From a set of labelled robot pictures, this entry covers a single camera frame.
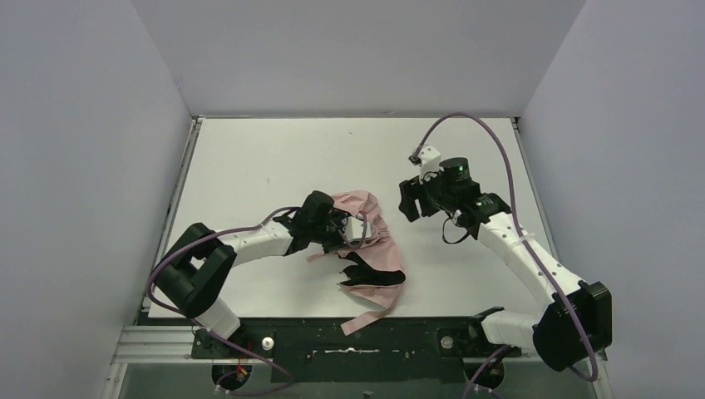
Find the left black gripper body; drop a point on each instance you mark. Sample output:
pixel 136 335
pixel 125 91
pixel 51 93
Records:
pixel 349 255

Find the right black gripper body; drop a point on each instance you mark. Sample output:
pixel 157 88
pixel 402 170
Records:
pixel 416 194

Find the pink and black folding umbrella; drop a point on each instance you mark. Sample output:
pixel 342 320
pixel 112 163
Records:
pixel 376 272

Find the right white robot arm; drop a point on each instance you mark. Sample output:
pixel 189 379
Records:
pixel 568 303

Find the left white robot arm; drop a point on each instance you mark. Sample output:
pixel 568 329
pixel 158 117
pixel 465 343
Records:
pixel 191 276

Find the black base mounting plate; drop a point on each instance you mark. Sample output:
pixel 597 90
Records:
pixel 365 368

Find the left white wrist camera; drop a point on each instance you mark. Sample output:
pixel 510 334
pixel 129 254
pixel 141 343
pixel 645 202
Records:
pixel 356 231

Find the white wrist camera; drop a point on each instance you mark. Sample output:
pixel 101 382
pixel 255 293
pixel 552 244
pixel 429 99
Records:
pixel 427 158
pixel 356 231

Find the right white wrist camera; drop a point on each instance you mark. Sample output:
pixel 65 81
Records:
pixel 427 158

